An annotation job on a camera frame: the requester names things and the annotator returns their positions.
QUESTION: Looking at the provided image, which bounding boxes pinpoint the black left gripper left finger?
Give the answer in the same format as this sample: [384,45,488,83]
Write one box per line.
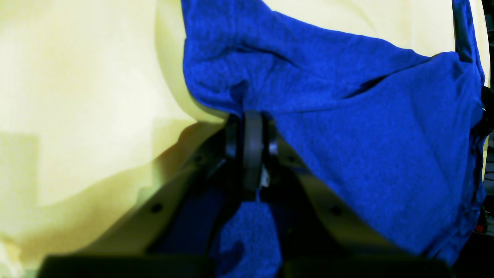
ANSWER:
[39,115,242,278]

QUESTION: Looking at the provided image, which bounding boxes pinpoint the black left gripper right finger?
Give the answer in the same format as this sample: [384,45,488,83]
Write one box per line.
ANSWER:
[244,111,452,278]

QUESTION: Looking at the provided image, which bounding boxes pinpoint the blue T-shirt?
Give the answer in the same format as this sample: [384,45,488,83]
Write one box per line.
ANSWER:
[181,0,488,265]

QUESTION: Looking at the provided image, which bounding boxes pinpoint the yellow table cloth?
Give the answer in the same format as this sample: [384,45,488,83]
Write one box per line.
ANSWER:
[0,0,491,278]

